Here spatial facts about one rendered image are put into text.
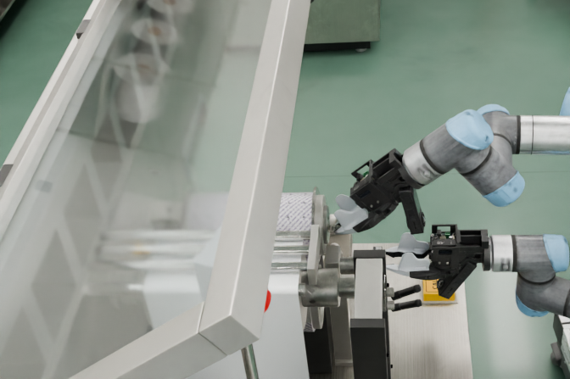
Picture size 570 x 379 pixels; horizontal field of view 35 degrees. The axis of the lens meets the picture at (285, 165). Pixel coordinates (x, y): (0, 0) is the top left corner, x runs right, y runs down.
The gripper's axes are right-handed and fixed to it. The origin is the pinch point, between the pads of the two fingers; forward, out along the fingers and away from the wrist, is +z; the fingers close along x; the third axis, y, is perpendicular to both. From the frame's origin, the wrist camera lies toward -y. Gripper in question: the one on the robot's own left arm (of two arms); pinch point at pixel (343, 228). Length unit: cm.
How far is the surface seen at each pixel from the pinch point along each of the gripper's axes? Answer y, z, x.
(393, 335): -31.1, 14.5, -1.7
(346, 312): -13.2, 11.1, 6.1
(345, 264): -3.7, 2.4, 5.4
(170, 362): 56, -43, 91
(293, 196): 12.0, 1.8, -0.4
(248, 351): 28, -14, 57
